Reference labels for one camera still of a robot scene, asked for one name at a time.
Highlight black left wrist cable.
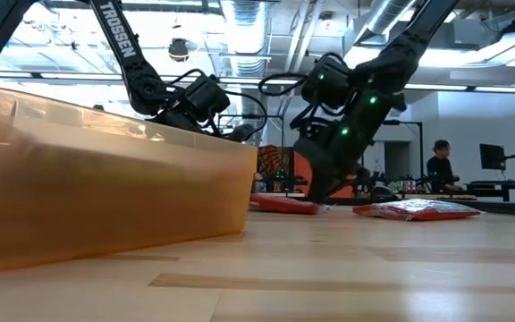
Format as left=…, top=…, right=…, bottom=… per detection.
left=167, top=68, right=269, bottom=140

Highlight smooth silver ceiling duct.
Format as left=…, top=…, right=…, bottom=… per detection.
left=331, top=0, right=419, bottom=68

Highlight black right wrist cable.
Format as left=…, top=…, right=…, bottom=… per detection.
left=257, top=72, right=315, bottom=131

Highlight orange translucent plastic basket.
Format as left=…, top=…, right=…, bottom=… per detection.
left=0, top=83, right=258, bottom=273

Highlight orange black patterned panel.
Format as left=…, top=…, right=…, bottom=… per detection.
left=257, top=145, right=295, bottom=182

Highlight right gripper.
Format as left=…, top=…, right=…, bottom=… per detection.
left=292, top=87, right=409, bottom=201

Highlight black desk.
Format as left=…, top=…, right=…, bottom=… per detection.
left=465, top=180, right=515, bottom=202

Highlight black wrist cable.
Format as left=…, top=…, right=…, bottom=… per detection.
left=167, top=68, right=269, bottom=140
left=257, top=72, right=315, bottom=131

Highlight person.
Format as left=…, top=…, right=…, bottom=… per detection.
left=426, top=139, right=462, bottom=194

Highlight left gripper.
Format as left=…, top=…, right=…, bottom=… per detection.
left=148, top=108, right=257, bottom=143

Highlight orange background panel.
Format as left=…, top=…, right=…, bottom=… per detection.
left=293, top=151, right=357, bottom=198

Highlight black background rig stand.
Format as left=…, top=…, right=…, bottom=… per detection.
left=382, top=118, right=425, bottom=180

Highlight black ceiling dome camera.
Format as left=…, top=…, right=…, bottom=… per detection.
left=167, top=38, right=190, bottom=63

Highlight round ceiling sensor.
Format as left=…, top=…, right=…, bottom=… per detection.
left=317, top=11, right=337, bottom=28

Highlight red popcorn bag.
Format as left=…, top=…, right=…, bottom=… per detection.
left=352, top=199, right=482, bottom=223
left=249, top=192, right=330, bottom=216

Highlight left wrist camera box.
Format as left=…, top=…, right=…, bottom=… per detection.
left=184, top=74, right=232, bottom=123

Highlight black computer monitor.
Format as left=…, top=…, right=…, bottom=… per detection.
left=478, top=143, right=507, bottom=171

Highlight silver ribbed ceiling duct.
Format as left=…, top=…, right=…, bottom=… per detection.
left=220, top=0, right=270, bottom=142

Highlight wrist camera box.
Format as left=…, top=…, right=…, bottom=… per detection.
left=184, top=74, right=232, bottom=123
left=301, top=53, right=355, bottom=108

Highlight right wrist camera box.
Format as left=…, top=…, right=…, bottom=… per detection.
left=301, top=53, right=355, bottom=108

